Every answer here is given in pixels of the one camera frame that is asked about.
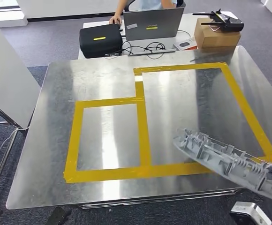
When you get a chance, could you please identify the person's right hand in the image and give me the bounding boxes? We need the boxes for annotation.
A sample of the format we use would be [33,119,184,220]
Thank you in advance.
[109,14,123,26]

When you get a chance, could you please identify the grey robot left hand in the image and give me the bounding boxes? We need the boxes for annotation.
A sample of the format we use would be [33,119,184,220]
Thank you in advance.
[62,210,73,222]

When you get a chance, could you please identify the grey ribbed plastic trim part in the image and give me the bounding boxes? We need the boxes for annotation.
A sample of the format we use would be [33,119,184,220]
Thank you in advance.
[172,127,272,206]

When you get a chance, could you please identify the stainless steel workbench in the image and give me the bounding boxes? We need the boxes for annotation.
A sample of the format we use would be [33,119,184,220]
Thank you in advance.
[5,45,272,210]

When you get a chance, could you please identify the black carry case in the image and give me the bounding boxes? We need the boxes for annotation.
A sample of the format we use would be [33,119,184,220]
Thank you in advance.
[79,23,124,59]

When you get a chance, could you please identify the grey laptop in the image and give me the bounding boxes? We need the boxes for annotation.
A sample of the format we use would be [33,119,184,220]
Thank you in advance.
[122,7,186,42]

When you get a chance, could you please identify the person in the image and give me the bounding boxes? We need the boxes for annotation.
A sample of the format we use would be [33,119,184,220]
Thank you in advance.
[109,0,178,26]

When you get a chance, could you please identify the grey slim keyboard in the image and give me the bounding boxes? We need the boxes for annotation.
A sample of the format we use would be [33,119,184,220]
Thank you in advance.
[127,48,177,57]

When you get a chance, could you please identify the white desk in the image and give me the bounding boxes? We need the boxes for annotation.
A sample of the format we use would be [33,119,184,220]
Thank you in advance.
[78,11,239,60]

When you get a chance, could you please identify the small white product box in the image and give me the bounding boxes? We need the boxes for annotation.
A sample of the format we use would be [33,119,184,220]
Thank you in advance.
[172,37,199,51]

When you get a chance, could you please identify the yellow double-rectangle tape outline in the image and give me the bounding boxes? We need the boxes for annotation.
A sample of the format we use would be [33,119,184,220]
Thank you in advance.
[63,62,272,184]

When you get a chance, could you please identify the brown cardboard box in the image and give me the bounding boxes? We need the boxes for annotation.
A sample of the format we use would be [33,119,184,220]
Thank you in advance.
[193,17,242,50]

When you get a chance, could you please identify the black controller with antennas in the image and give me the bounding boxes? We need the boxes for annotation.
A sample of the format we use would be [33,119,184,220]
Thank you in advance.
[192,8,245,33]

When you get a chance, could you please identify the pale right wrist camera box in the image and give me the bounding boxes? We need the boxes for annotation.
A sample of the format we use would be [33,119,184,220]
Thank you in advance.
[229,201,272,225]

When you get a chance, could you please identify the black cables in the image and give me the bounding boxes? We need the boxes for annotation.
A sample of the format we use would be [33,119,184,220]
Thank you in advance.
[104,40,167,60]

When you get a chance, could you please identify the white cable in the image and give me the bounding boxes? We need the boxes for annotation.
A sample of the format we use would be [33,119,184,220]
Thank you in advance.
[0,127,30,157]

